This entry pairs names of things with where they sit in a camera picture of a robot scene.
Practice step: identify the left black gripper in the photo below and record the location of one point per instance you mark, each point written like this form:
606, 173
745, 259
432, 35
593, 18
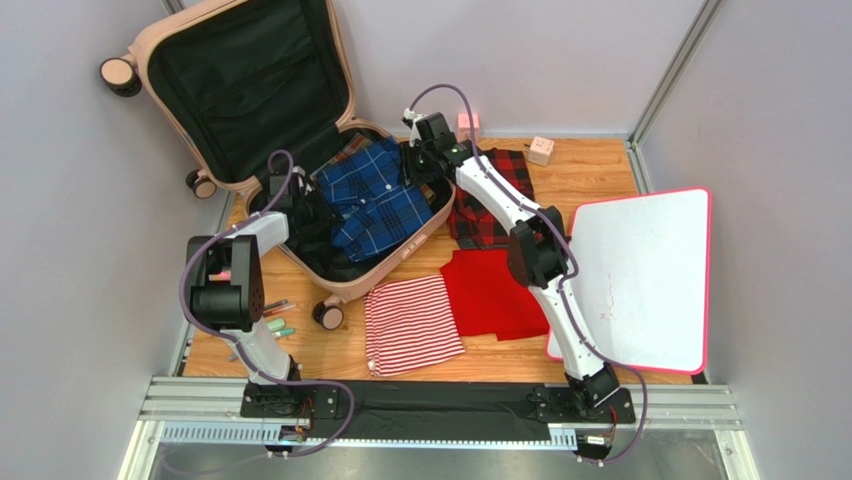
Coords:
328, 217

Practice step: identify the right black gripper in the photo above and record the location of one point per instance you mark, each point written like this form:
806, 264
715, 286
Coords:
413, 166

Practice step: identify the blue plaid shirt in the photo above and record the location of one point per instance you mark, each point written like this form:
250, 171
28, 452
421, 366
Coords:
377, 209

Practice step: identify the red black plaid shirt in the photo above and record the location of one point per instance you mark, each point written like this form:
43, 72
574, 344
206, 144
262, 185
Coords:
487, 192

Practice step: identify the pink suitcase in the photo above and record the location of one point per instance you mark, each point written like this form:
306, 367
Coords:
257, 88

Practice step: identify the multicolour plaid shirt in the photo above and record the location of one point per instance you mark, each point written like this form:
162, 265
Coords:
358, 142

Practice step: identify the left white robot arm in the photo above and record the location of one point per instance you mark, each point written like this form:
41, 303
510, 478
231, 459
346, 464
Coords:
221, 293

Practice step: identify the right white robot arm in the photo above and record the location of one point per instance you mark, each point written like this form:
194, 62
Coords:
539, 257

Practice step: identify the green marker pens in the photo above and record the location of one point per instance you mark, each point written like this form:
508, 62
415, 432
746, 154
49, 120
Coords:
278, 327

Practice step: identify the red white striped cloth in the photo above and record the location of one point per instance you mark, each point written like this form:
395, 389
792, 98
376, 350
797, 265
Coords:
409, 325

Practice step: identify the red folded cloth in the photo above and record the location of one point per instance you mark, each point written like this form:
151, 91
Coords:
485, 299

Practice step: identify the white board pink edge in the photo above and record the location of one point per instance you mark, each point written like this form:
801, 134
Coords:
643, 282

